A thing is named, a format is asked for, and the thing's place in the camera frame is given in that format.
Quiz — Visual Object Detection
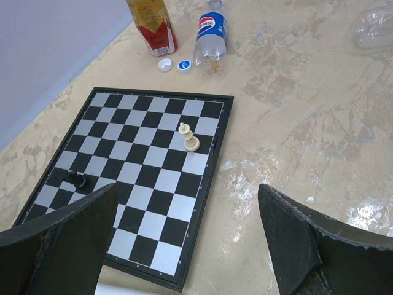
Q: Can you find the amber drink bottle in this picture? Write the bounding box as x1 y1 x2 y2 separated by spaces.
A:
127 0 178 57

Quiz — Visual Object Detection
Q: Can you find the black white chessboard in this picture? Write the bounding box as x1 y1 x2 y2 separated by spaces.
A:
15 87 234 292

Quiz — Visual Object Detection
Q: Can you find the white chess piece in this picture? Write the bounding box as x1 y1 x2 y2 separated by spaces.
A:
178 122 200 152

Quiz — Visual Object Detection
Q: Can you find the blue pocari sweat cap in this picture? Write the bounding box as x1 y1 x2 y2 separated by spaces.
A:
177 60 192 75

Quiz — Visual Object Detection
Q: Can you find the white bottle cap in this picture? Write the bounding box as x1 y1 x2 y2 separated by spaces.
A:
158 58 173 73

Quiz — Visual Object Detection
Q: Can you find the pepsi label bottle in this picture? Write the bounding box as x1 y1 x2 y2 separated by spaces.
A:
193 1 227 74

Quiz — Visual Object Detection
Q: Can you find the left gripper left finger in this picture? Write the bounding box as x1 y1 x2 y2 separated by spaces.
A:
1 184 118 294

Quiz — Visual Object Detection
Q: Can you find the black chess piece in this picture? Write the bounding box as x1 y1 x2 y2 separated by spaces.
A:
62 171 89 191

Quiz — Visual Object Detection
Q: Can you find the clear crushed bottle right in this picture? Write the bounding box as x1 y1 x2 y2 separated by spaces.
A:
353 3 392 49

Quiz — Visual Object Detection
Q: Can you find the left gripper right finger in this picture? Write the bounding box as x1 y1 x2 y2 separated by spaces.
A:
258 184 392 294

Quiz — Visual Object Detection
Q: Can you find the white tube bottle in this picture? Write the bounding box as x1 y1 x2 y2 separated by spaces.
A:
94 283 131 295

